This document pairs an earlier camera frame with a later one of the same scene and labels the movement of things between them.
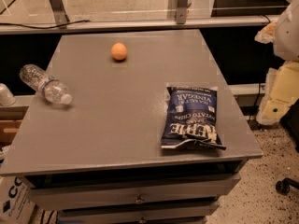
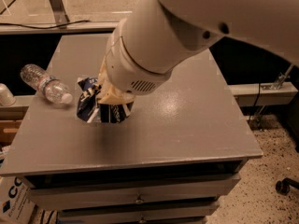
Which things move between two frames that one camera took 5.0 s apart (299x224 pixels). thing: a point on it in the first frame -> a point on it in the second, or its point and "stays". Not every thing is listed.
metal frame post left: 57,5 stays
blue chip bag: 191,121 -> 90,109
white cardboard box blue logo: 17,203 stays
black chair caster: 282,187 stays
